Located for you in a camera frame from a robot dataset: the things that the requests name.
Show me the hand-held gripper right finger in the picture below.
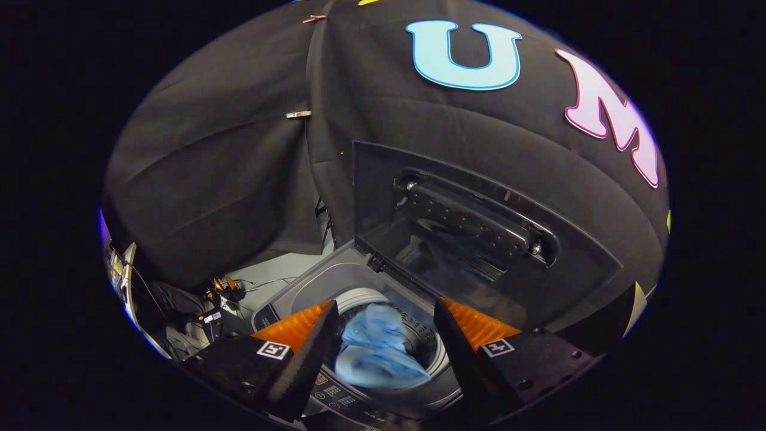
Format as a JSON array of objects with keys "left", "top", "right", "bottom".
[{"left": 433, "top": 296, "right": 602, "bottom": 420}]

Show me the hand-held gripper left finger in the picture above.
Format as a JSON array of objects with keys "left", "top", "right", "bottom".
[{"left": 183, "top": 298, "right": 341, "bottom": 423}]

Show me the light blue shirt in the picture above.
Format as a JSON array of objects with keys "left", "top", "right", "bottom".
[{"left": 334, "top": 303, "right": 431, "bottom": 390}]

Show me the dark washing machine lid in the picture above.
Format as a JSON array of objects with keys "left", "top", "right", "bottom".
[{"left": 352, "top": 141, "right": 623, "bottom": 330}]

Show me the orange and black tool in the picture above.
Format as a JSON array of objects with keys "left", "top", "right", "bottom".
[{"left": 206, "top": 274, "right": 246, "bottom": 303}]

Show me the white framed panel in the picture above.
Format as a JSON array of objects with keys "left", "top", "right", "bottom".
[{"left": 107, "top": 239, "right": 171, "bottom": 360}]

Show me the black backdrop cloth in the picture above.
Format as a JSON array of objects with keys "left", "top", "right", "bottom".
[{"left": 102, "top": 0, "right": 671, "bottom": 354}]

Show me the black metal stand frame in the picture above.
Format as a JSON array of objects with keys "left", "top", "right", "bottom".
[{"left": 314, "top": 198, "right": 336, "bottom": 252}]

